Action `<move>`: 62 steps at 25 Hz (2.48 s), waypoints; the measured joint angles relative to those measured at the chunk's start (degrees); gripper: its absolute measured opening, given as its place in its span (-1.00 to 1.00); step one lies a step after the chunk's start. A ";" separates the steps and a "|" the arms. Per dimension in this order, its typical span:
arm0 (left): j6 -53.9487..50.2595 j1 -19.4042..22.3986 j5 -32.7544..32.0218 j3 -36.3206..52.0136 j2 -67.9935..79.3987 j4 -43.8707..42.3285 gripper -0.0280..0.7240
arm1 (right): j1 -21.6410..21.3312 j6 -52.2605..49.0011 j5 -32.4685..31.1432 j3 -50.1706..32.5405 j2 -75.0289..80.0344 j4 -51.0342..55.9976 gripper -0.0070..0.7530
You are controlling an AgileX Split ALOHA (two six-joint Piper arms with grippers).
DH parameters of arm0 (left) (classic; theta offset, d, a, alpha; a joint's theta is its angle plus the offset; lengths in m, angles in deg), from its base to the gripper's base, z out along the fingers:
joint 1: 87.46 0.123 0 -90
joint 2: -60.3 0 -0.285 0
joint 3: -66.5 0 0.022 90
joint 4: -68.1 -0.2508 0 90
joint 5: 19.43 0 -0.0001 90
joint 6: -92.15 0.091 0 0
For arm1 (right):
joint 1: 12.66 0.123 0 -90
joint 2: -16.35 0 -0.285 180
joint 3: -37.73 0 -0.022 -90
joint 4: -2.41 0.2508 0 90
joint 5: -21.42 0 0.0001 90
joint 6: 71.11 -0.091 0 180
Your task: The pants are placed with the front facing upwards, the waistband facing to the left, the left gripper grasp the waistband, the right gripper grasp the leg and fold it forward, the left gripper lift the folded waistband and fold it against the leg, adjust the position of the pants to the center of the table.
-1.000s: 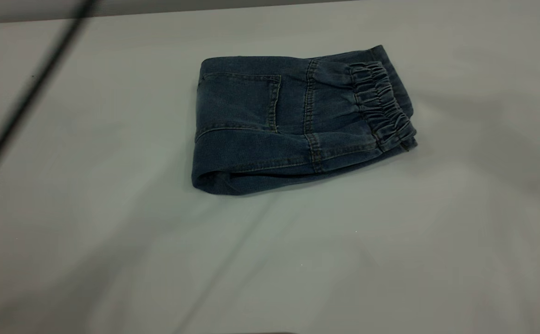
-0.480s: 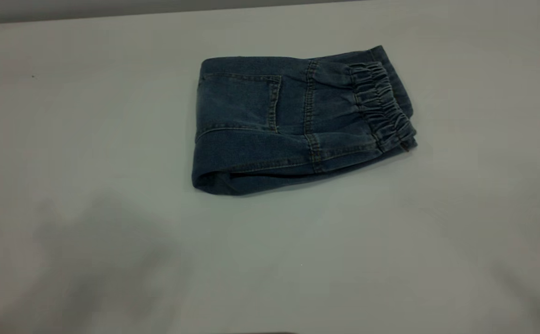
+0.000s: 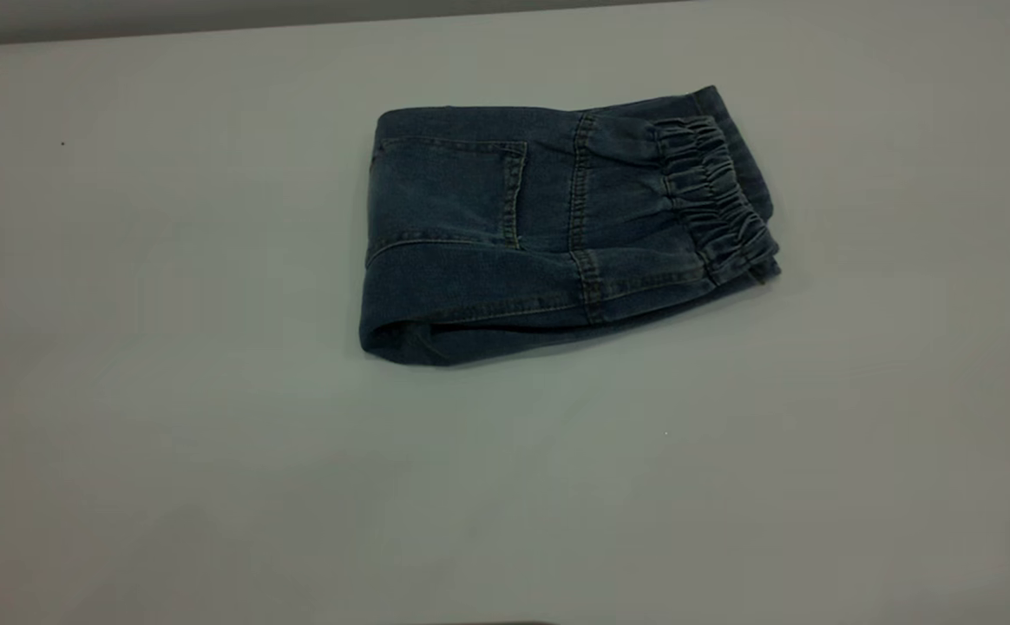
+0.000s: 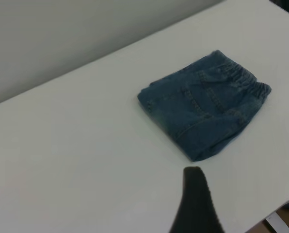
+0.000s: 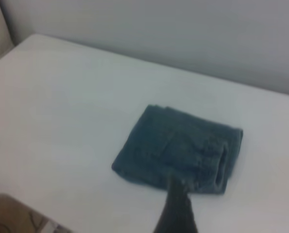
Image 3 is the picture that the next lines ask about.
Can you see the blue denim children's pants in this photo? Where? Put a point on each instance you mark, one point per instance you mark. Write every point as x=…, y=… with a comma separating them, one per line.
x=514, y=234

